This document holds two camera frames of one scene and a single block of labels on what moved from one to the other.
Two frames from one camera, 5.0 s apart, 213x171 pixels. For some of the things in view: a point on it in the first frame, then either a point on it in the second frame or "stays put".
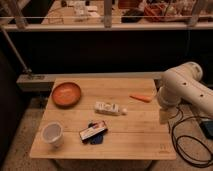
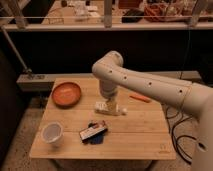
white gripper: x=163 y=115 to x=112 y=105
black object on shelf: x=132 y=12 stays put
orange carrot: x=141 y=98 stays put
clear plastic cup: x=53 y=133 stays put
